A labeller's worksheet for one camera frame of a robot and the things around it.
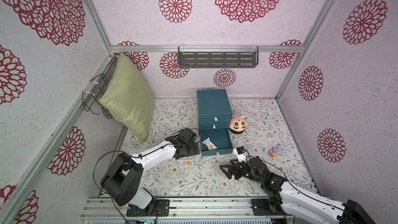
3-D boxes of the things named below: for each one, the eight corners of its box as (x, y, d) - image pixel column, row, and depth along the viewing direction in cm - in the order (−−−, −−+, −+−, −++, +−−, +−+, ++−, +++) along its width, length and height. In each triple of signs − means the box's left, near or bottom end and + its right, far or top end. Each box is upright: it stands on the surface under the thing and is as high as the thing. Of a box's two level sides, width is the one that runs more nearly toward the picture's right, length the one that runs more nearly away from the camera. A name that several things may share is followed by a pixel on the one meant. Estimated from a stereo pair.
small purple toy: (273, 158, 92) (275, 156, 89) (267, 153, 94) (269, 150, 92) (282, 150, 96) (284, 147, 93) (275, 145, 98) (277, 142, 95)
